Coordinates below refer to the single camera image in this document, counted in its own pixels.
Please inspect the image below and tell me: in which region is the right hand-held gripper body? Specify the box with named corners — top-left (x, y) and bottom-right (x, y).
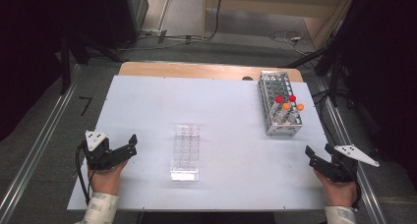
top-left (323, 143), bottom-right (381, 185)

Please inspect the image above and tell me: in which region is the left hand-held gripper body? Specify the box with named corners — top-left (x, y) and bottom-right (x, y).
top-left (82, 130), bottom-right (116, 171)

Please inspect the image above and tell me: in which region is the orange-capped test tube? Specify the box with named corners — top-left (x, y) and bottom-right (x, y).
top-left (276, 102), bottom-right (292, 124)
top-left (288, 103), bottom-right (305, 125)

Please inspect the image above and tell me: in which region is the clear plastic tube rack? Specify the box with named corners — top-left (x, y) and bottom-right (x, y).
top-left (169, 123), bottom-right (202, 183)

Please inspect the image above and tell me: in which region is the red-capped test tube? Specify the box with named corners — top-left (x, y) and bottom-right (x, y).
top-left (284, 94), bottom-right (298, 113)
top-left (268, 94), bottom-right (284, 120)

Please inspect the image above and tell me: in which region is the metal test tube rack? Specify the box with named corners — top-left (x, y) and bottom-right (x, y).
top-left (257, 70), bottom-right (304, 138)

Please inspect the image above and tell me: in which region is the person's left hand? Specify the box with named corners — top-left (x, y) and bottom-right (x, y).
top-left (87, 160), bottom-right (129, 196)

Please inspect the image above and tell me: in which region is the person's right hand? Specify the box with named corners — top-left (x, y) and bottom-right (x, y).
top-left (313, 169), bottom-right (358, 208)

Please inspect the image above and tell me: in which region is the black stand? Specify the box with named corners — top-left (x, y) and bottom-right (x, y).
top-left (283, 41), bottom-right (343, 108)
top-left (59, 29), bottom-right (126, 96)

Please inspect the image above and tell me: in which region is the white board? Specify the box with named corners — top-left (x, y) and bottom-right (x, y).
top-left (67, 75), bottom-right (352, 212)

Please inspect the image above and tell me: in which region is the wooden table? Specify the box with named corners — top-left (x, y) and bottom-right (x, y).
top-left (118, 61), bottom-right (304, 84)

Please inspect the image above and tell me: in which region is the grey power strip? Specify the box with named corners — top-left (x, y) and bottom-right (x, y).
top-left (139, 28), bottom-right (168, 39)

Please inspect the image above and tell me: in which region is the black cabinet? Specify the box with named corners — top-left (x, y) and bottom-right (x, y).
top-left (97, 0), bottom-right (149, 50)

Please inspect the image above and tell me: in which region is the wooden furniture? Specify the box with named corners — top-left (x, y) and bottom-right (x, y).
top-left (201, 0), bottom-right (359, 50)

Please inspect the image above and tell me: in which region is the left hand-held gripper cable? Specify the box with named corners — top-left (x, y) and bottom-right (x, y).
top-left (75, 141), bottom-right (91, 206)

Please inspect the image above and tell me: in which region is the hand-held gripper cable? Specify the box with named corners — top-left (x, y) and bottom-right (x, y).
top-left (351, 180), bottom-right (363, 209)
top-left (75, 141), bottom-right (91, 206)

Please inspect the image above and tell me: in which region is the aluminium rail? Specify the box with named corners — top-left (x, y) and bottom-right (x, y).
top-left (316, 78), bottom-right (388, 224)
top-left (0, 64), bottom-right (82, 216)

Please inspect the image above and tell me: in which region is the right hand-held gripper cable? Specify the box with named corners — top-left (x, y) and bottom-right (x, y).
top-left (351, 180), bottom-right (363, 209)

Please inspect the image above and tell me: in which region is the white floor cable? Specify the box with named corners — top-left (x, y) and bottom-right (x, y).
top-left (268, 29), bottom-right (313, 55)

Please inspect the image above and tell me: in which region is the black hanging cable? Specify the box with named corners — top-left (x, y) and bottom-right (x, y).
top-left (202, 0), bottom-right (225, 42)

